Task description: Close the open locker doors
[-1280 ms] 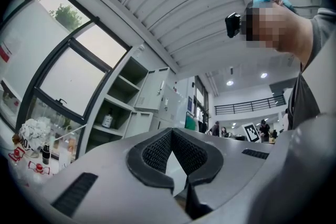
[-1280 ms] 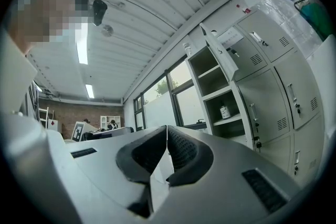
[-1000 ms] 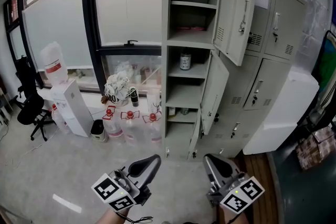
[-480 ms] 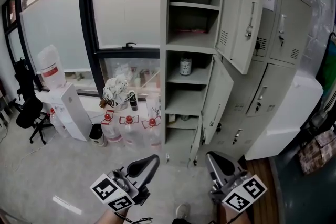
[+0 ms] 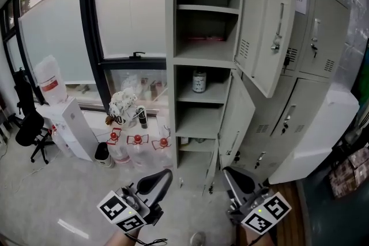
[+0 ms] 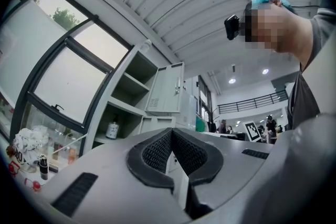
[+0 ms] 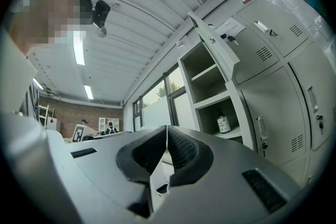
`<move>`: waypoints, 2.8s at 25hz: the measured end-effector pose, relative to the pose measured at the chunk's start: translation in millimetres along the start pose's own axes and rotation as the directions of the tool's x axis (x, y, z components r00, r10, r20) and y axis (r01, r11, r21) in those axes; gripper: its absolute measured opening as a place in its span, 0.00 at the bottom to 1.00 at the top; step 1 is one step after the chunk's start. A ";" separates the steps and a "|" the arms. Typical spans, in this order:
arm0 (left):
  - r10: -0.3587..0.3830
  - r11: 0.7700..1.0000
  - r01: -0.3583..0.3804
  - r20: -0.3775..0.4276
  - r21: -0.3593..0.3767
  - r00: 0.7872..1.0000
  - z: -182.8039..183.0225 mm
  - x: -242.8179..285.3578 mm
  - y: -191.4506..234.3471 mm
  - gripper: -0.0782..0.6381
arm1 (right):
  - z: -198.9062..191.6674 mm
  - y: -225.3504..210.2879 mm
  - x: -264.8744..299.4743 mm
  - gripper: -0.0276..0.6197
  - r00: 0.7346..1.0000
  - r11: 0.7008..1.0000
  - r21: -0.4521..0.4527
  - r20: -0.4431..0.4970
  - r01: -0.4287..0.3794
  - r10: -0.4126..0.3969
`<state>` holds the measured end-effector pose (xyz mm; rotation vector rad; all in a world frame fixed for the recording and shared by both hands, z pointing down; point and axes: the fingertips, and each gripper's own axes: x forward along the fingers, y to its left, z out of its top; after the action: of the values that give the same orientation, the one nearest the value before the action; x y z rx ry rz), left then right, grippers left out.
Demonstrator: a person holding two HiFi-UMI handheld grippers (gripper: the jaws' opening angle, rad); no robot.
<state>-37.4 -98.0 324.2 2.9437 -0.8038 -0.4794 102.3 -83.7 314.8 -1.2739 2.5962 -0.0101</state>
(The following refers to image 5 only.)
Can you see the white water dispenser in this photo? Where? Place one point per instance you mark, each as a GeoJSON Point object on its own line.
{"type": "Point", "coordinates": [75, 129]}

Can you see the small white trash bin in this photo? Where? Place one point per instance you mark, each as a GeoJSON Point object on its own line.
{"type": "Point", "coordinates": [103, 155]}

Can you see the person's right forearm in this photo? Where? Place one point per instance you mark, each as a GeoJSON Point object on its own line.
{"type": "Point", "coordinates": [256, 240]}

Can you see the brown wooden slat platform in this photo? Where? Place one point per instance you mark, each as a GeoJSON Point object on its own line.
{"type": "Point", "coordinates": [288, 236]}

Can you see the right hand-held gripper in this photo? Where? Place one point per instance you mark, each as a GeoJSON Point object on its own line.
{"type": "Point", "coordinates": [266, 213]}

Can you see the small labelled bottle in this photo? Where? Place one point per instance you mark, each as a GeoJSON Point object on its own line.
{"type": "Point", "coordinates": [184, 140]}

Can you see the glass jar white contents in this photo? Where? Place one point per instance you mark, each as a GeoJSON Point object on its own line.
{"type": "Point", "coordinates": [199, 82]}

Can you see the black window frame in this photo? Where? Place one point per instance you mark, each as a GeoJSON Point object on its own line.
{"type": "Point", "coordinates": [89, 23]}

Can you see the brown patterned cardboard box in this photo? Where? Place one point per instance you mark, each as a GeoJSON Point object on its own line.
{"type": "Point", "coordinates": [348, 175]}

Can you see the brown plush toy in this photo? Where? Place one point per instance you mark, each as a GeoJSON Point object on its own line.
{"type": "Point", "coordinates": [109, 120]}

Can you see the white paper bag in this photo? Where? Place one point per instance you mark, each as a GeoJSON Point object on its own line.
{"type": "Point", "coordinates": [164, 132]}

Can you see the small glass jar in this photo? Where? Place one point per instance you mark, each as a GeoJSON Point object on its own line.
{"type": "Point", "coordinates": [199, 140]}

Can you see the person's right shoe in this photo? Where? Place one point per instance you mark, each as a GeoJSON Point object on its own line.
{"type": "Point", "coordinates": [198, 239]}

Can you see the black thermos bottle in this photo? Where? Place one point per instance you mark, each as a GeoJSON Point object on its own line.
{"type": "Point", "coordinates": [142, 119]}

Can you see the silver foil sheet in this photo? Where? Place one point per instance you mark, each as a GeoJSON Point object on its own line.
{"type": "Point", "coordinates": [357, 37]}

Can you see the black office chair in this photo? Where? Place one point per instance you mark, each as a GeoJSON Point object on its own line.
{"type": "Point", "coordinates": [29, 129]}

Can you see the clear water jug red cap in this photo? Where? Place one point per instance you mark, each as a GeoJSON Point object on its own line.
{"type": "Point", "coordinates": [118, 149]}
{"type": "Point", "coordinates": [139, 155]}
{"type": "Point", "coordinates": [62, 144]}
{"type": "Point", "coordinates": [162, 155]}

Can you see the white refrigerator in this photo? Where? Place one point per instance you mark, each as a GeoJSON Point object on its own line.
{"type": "Point", "coordinates": [317, 138]}

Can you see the flat pink item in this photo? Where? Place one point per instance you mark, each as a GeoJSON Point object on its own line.
{"type": "Point", "coordinates": [204, 38]}

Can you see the person's left forearm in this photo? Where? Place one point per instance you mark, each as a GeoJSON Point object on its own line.
{"type": "Point", "coordinates": [121, 240]}

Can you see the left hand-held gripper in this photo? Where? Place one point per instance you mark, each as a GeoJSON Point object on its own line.
{"type": "Point", "coordinates": [115, 207]}

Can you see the large clear dispenser water bottle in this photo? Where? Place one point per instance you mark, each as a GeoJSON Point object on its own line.
{"type": "Point", "coordinates": [50, 80]}

